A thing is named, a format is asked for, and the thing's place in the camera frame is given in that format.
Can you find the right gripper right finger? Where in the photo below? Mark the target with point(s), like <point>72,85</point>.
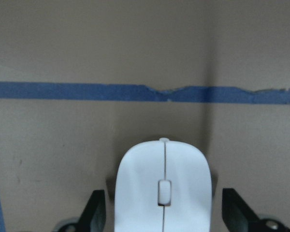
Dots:
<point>237,214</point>

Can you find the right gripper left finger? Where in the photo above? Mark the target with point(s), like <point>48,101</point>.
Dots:
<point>93,217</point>

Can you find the white computer mouse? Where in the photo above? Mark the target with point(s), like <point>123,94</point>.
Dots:
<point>163,186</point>

